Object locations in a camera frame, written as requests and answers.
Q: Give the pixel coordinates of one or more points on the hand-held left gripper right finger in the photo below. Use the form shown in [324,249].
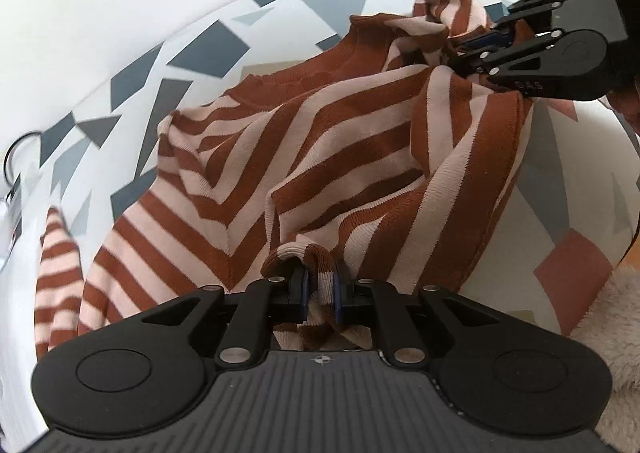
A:
[339,293]

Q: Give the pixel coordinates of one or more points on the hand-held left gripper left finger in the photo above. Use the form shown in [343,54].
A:
[301,293]

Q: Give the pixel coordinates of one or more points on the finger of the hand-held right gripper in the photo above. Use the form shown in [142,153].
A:
[480,60]
[485,39]

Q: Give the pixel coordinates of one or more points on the brown and pink striped sweater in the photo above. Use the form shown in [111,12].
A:
[325,143]

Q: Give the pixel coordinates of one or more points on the person's right hand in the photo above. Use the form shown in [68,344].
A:
[629,105]

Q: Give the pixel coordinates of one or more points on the person's beige fleece garment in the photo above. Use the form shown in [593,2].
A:
[615,333]

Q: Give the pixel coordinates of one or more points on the clear plastic bags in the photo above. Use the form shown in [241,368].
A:
[10,218]

